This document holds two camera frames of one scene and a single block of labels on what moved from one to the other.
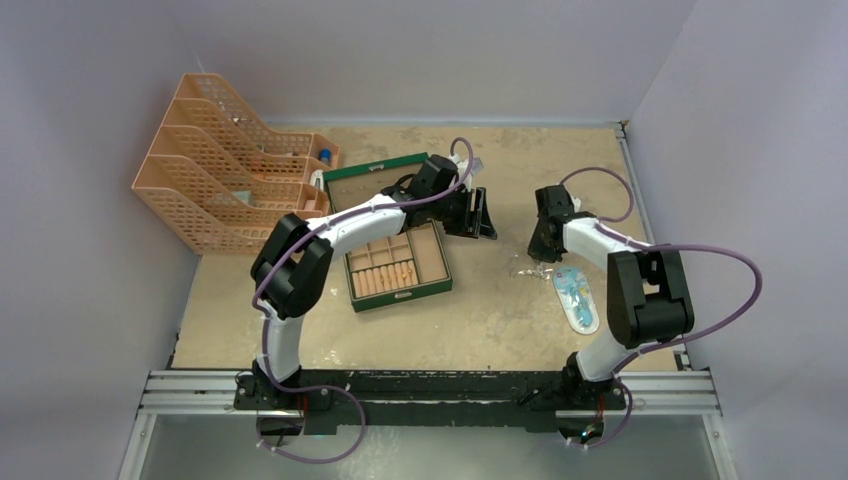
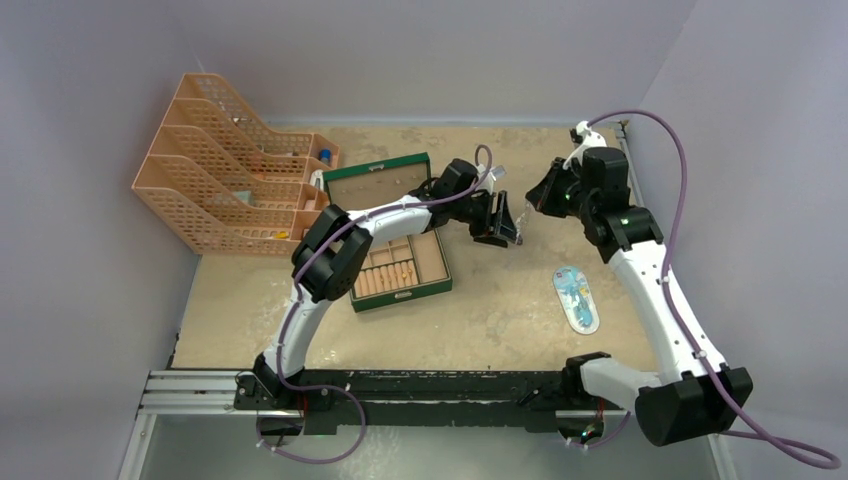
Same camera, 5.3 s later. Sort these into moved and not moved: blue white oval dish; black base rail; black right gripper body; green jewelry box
Moved: black right gripper body
Not moved: blue white oval dish; black base rail; green jewelry box
